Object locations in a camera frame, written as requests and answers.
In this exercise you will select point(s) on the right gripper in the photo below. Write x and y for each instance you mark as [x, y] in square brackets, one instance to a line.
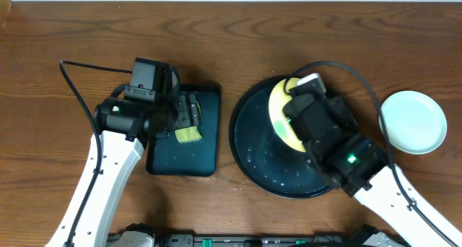
[339, 109]

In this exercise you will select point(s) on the yellow plate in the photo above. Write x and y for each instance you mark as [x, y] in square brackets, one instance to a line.
[277, 100]

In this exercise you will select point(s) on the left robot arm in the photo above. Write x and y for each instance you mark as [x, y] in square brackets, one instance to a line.
[123, 130]

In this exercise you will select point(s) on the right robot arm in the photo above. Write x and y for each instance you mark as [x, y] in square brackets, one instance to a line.
[352, 162]

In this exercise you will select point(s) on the round black tray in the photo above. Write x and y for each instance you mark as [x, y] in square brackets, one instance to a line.
[262, 156]

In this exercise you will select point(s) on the green yellow sponge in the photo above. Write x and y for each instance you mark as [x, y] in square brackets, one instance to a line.
[186, 135]

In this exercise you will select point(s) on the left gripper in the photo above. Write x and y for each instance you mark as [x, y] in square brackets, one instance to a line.
[188, 110]

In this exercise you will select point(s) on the pale green plate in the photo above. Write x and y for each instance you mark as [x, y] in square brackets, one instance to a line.
[414, 122]

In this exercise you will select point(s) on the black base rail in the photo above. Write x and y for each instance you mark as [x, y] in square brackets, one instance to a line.
[137, 239]

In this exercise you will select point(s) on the dark rectangular tray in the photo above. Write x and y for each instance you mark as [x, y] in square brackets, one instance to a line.
[169, 157]

